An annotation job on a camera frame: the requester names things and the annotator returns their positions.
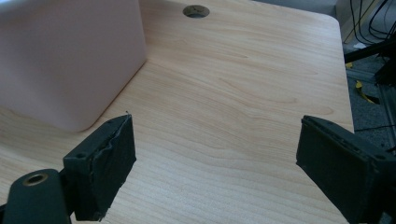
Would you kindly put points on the black tripod stand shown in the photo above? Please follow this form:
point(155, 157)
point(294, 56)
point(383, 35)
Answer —
point(370, 51)

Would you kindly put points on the pink storage box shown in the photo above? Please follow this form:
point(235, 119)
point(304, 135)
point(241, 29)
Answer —
point(65, 59)

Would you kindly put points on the aluminium floor rail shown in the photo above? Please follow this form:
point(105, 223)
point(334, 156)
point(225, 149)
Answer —
point(361, 74)

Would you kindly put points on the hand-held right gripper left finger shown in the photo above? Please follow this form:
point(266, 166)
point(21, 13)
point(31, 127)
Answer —
point(106, 168)

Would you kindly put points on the yellow tape strip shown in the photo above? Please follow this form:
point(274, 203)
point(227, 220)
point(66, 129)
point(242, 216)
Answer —
point(362, 91)

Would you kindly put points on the small white floor object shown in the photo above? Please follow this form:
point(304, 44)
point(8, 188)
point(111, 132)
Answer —
point(359, 46)

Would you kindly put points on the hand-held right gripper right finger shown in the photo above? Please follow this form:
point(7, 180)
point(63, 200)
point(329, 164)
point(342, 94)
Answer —
point(339, 168)

